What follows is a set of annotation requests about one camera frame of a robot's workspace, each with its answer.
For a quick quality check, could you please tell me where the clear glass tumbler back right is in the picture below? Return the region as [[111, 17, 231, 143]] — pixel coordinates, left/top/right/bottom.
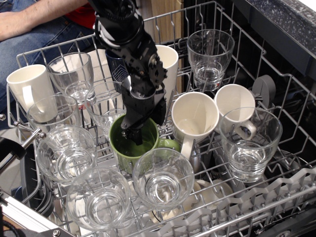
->
[[187, 29, 235, 92]]

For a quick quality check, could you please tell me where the speckled dark countertop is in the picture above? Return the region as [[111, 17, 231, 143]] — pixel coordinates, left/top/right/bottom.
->
[[249, 0, 316, 55]]

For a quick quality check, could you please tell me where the tall clear glass back left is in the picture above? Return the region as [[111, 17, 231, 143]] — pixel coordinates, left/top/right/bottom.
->
[[47, 52, 94, 105]]

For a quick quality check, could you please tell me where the clear stemmed glass centre left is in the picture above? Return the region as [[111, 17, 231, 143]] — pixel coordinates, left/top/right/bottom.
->
[[84, 81, 126, 139]]

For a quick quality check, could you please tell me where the grey plastic tine holder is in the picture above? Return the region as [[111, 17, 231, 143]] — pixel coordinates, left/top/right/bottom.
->
[[141, 168, 316, 237]]

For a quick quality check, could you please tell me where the clear glass tumbler front left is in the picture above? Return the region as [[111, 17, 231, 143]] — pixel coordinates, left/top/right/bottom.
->
[[66, 167, 131, 231]]

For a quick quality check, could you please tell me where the tall white mug back centre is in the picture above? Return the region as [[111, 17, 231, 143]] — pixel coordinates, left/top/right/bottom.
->
[[156, 45, 179, 106]]

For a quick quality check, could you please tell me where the clear glass tumbler front centre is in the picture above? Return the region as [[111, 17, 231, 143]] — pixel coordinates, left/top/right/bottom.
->
[[132, 148, 195, 212]]

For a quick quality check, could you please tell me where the small white cup right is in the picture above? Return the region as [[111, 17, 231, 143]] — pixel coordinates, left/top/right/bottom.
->
[[214, 84, 257, 140]]

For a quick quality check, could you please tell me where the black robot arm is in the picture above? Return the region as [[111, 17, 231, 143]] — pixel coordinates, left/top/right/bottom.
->
[[89, 0, 167, 145]]

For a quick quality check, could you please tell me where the clear glass left rim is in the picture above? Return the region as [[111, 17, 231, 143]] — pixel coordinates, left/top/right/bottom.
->
[[27, 94, 81, 133]]

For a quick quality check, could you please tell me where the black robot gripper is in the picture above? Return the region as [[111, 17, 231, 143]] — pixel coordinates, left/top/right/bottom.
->
[[121, 83, 166, 145]]

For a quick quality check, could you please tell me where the dark blue mug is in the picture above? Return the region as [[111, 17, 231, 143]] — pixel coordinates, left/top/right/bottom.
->
[[105, 49, 130, 83]]

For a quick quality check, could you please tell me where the clear glass tumbler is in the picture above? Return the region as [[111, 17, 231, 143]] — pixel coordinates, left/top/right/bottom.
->
[[132, 148, 195, 212], [219, 107, 283, 183], [66, 167, 131, 231], [36, 125, 97, 185], [187, 29, 235, 92]]

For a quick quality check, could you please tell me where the white mug far left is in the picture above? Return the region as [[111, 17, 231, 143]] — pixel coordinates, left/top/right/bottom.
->
[[6, 64, 54, 112]]

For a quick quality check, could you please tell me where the grey wire dishwasher rack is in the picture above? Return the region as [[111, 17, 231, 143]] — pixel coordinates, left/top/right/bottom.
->
[[0, 0, 316, 237]]

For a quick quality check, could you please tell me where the person forearm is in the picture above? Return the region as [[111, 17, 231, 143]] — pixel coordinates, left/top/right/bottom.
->
[[0, 0, 88, 41]]

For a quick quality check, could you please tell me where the green ceramic mug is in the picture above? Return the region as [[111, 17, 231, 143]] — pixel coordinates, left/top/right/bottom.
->
[[109, 115, 181, 174]]

